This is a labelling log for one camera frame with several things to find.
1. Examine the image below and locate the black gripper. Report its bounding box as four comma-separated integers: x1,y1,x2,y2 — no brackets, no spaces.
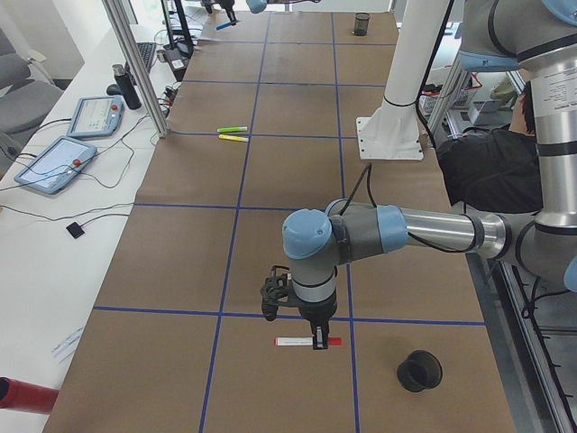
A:
219,0,237,23
298,297,337,350

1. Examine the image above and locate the blue marker pen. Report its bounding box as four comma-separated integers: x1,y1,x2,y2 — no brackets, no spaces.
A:
215,22,237,31

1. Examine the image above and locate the red marker pen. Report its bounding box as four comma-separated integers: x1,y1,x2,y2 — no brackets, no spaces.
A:
274,336,343,346

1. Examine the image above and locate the black cup near arm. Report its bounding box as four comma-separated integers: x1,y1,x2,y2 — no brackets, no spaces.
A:
397,350,443,392

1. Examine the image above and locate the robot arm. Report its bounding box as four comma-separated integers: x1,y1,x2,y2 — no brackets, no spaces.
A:
261,1,576,350

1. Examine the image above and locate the black keyboard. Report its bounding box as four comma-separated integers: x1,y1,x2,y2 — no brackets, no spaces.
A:
136,41,157,72

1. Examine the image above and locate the green marker pen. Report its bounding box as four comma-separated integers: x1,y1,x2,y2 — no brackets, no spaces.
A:
217,126,249,134

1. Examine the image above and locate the brown paper table mat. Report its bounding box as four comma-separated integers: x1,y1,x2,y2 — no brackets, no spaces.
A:
45,13,515,432

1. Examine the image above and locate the yellow marker pen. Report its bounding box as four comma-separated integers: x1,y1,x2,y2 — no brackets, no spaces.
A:
218,134,249,143

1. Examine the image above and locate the black water bottle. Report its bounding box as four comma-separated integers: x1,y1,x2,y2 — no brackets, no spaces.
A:
112,64,142,110

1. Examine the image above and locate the black mesh cup far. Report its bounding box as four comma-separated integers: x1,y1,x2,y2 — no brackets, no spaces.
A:
353,13,371,36

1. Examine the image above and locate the teach pendant tablet far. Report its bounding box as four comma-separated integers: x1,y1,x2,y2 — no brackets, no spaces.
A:
67,96,124,139

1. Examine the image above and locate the teach pendant tablet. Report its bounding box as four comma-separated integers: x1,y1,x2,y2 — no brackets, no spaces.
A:
14,136,97,195
67,96,124,139

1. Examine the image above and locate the teach pendant tablet near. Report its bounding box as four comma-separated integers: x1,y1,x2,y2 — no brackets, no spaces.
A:
14,136,97,195

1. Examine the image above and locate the seated person in black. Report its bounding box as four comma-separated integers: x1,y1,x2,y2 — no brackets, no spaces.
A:
436,82,543,214

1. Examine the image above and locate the small black square sensor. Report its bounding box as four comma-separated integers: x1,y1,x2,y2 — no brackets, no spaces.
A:
66,222,85,239

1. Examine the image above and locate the red cylinder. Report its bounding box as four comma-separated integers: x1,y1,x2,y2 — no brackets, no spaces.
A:
1,377,60,415

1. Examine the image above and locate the aluminium frame post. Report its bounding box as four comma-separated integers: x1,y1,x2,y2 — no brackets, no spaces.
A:
102,0,168,138

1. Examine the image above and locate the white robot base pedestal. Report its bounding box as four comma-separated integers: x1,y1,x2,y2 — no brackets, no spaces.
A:
356,0,453,161

